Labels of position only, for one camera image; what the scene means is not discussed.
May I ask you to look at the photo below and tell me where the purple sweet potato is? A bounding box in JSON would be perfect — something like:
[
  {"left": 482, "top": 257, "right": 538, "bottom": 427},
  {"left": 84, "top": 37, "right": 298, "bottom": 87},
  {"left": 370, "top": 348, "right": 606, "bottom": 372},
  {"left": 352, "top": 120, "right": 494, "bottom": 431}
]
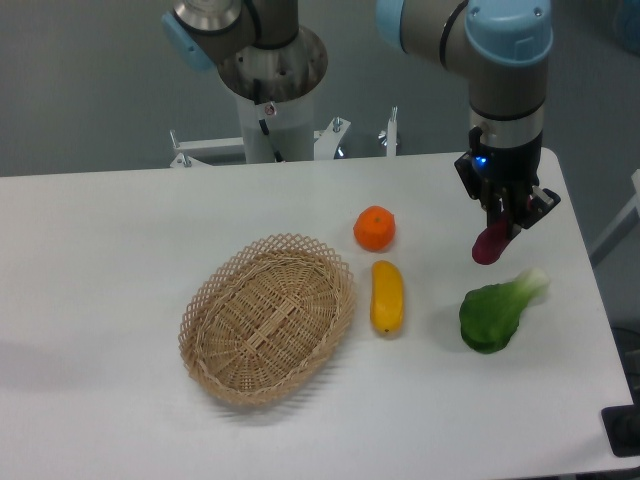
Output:
[{"left": 471, "top": 219, "right": 511, "bottom": 265}]

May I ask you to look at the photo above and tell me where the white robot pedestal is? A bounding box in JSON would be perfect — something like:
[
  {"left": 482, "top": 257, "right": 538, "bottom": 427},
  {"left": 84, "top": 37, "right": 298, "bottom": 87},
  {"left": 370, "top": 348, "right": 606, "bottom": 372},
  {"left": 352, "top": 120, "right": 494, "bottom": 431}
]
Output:
[{"left": 215, "top": 24, "right": 330, "bottom": 164}]

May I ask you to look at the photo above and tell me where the woven wicker basket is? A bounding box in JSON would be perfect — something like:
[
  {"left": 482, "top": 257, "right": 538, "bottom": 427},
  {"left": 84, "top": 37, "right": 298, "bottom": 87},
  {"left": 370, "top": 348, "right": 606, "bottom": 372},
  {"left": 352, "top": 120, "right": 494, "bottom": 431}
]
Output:
[{"left": 178, "top": 234, "right": 356, "bottom": 406}]

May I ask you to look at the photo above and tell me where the white metal base frame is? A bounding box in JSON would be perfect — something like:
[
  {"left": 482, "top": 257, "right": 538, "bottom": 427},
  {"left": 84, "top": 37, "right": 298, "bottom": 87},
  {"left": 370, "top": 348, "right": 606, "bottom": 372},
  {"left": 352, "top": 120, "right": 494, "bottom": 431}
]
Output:
[{"left": 169, "top": 105, "right": 400, "bottom": 168}]

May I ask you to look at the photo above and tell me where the black cable on pedestal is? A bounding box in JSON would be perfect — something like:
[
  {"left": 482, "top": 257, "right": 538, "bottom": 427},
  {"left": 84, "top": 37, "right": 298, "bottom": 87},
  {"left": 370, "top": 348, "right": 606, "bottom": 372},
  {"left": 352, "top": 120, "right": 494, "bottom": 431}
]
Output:
[{"left": 252, "top": 78, "right": 286, "bottom": 164}]

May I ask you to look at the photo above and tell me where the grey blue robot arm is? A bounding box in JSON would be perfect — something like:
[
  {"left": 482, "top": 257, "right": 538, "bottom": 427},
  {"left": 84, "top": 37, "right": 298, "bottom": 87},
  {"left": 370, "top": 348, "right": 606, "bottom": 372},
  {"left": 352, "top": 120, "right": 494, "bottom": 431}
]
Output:
[{"left": 162, "top": 1, "right": 559, "bottom": 239}]

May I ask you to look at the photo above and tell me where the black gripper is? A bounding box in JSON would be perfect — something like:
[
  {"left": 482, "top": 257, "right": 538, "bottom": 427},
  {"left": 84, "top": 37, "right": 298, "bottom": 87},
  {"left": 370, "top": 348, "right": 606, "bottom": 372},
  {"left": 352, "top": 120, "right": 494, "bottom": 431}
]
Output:
[{"left": 454, "top": 127, "right": 560, "bottom": 240}]

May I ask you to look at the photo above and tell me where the green bok choy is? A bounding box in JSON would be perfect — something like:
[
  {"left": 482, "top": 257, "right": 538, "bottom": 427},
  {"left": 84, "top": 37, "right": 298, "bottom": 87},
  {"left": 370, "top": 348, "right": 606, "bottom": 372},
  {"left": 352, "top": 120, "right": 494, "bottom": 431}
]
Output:
[{"left": 459, "top": 268, "right": 550, "bottom": 354}]

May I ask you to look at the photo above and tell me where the white furniture leg right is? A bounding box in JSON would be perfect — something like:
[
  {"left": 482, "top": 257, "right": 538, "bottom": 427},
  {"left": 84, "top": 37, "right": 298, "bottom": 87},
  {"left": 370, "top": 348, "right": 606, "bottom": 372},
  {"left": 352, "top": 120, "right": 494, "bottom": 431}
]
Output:
[{"left": 588, "top": 170, "right": 639, "bottom": 268}]

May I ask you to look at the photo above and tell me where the orange tangerine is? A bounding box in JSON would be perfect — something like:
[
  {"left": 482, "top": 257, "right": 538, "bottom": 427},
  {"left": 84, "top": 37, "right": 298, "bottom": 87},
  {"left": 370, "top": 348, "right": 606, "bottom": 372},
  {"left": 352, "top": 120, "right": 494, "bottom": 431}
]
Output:
[{"left": 353, "top": 205, "right": 396, "bottom": 252}]

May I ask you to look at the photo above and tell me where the black box at table edge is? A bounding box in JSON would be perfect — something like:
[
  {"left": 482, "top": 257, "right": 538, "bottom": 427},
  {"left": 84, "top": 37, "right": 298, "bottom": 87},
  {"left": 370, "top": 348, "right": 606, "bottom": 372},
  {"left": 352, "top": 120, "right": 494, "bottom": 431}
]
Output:
[{"left": 601, "top": 405, "right": 639, "bottom": 458}]

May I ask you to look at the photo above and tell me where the yellow mango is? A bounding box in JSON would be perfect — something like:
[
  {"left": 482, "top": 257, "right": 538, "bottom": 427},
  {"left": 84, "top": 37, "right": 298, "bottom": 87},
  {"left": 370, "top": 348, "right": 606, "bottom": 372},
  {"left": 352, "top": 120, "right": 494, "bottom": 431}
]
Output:
[{"left": 370, "top": 260, "right": 404, "bottom": 335}]

